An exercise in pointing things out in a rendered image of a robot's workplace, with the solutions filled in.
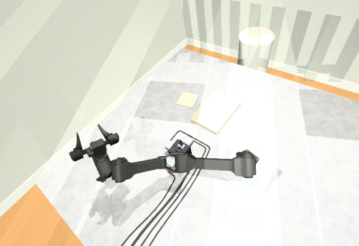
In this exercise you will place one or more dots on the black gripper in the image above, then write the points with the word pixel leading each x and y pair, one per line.
pixel 78 151

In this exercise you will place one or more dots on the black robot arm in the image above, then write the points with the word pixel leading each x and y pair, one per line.
pixel 244 164

